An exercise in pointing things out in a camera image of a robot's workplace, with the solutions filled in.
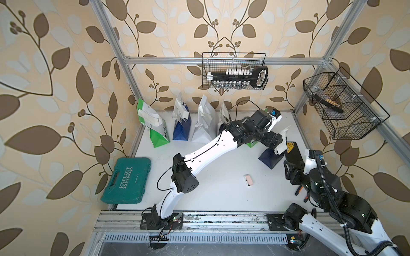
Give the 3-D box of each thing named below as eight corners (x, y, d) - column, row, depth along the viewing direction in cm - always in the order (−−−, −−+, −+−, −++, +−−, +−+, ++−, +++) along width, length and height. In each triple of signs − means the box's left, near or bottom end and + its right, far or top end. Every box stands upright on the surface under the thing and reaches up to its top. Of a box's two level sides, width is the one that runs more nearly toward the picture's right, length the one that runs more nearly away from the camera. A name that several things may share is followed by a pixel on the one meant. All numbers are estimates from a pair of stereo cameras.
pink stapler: (247, 187, 87) (248, 185, 85) (243, 176, 91) (244, 174, 88) (253, 185, 88) (254, 183, 85) (248, 175, 91) (249, 173, 89)
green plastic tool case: (106, 204, 82) (99, 201, 77) (123, 162, 98) (118, 157, 93) (142, 204, 82) (137, 201, 77) (153, 162, 98) (149, 157, 93)
